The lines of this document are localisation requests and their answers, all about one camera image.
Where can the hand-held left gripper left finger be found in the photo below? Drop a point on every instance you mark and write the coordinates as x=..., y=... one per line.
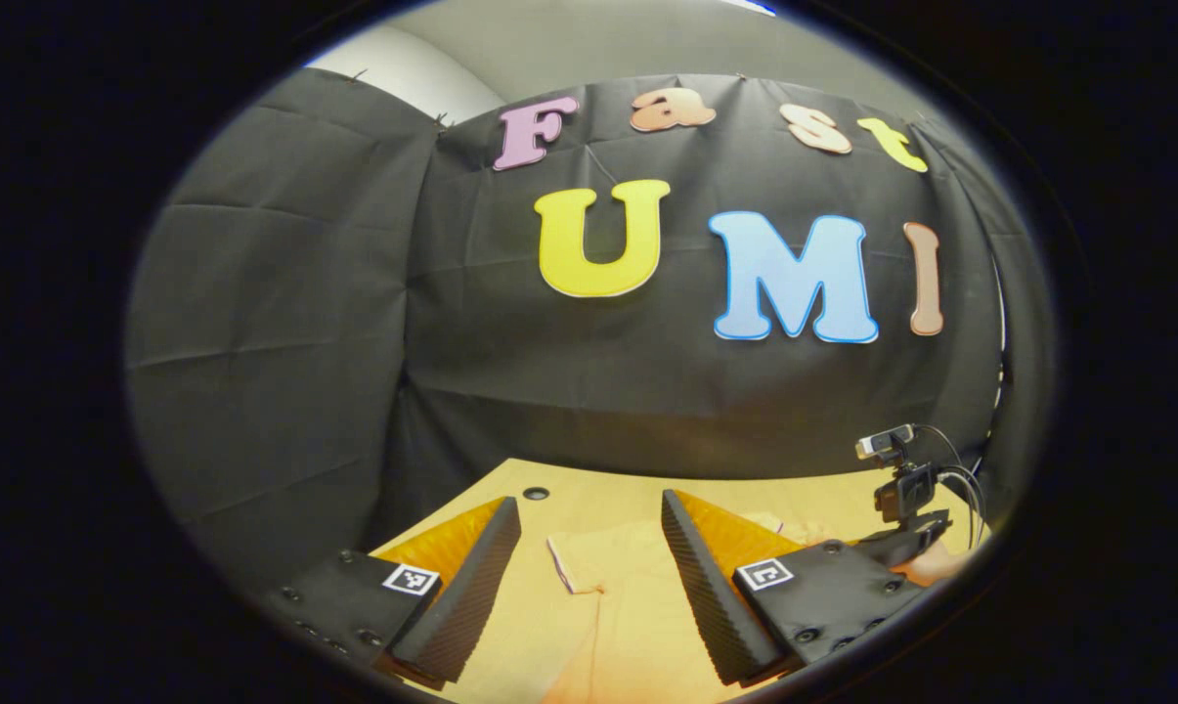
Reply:
x=471, y=587

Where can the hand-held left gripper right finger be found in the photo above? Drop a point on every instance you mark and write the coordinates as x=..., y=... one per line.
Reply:
x=706, y=596

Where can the orange T-shirt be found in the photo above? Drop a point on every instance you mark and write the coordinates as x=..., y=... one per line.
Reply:
x=628, y=606

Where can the long ceiling light panel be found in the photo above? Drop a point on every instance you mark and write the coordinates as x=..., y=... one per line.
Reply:
x=760, y=6

